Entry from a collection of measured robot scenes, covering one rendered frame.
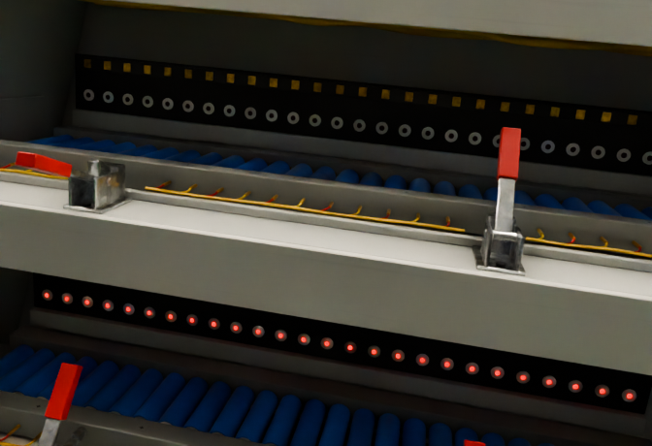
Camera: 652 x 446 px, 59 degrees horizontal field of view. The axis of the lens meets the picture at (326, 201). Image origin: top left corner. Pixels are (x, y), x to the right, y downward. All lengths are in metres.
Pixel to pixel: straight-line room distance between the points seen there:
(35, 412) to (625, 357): 0.40
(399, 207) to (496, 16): 0.14
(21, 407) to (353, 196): 0.29
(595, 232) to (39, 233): 0.37
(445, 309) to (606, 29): 0.20
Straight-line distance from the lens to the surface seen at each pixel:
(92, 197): 0.43
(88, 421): 0.47
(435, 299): 0.35
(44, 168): 0.36
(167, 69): 0.57
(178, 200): 0.42
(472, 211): 0.41
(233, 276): 0.36
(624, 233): 0.43
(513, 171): 0.37
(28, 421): 0.50
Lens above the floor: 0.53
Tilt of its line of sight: 7 degrees up
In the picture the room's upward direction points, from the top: 9 degrees clockwise
